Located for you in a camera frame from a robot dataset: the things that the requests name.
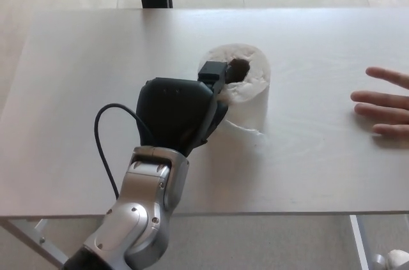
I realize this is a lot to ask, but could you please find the person's bare hand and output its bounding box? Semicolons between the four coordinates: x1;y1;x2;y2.
350;66;409;139

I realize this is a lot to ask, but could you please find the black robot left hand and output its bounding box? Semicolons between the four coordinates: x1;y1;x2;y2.
135;61;234;158

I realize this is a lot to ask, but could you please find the white toilet paper roll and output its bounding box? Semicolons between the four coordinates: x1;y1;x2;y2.
201;43;273;139

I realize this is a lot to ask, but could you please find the white straight table leg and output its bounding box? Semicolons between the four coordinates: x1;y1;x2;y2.
348;214;370;270

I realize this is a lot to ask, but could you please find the white rounded object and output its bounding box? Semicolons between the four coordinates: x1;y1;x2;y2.
385;249;409;270

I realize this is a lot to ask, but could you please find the white metal leg brace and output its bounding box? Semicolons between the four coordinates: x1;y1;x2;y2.
33;218;54;245

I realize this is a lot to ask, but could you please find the white slanted table leg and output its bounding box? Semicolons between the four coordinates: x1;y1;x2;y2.
0;217;70;270

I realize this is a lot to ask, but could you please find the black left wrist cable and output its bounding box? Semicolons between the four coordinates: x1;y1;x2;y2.
95;103;154;199

